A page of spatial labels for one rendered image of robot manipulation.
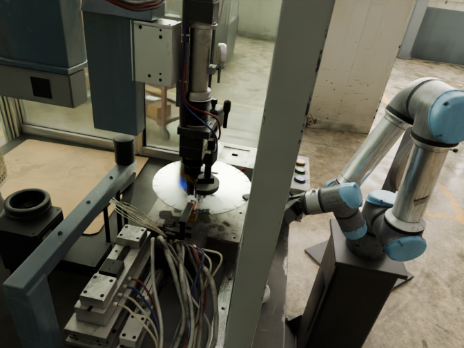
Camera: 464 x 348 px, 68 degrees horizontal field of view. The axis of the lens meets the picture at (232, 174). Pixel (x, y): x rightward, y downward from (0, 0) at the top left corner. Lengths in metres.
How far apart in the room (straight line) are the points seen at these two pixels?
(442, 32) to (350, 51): 6.66
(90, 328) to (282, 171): 0.73
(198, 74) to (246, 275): 0.51
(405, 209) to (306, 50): 0.87
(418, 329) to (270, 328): 1.38
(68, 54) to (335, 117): 3.70
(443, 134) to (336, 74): 3.25
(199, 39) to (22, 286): 0.60
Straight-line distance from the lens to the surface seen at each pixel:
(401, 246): 1.16
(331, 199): 1.03
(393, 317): 2.29
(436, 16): 10.54
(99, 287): 0.93
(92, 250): 1.12
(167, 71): 0.77
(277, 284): 1.15
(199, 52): 0.81
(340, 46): 4.10
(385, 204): 1.25
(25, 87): 1.04
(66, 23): 0.94
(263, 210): 0.37
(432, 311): 2.46
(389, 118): 1.12
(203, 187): 1.13
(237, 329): 0.52
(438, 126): 0.96
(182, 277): 0.92
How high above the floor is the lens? 1.59
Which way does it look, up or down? 31 degrees down
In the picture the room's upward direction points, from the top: 8 degrees clockwise
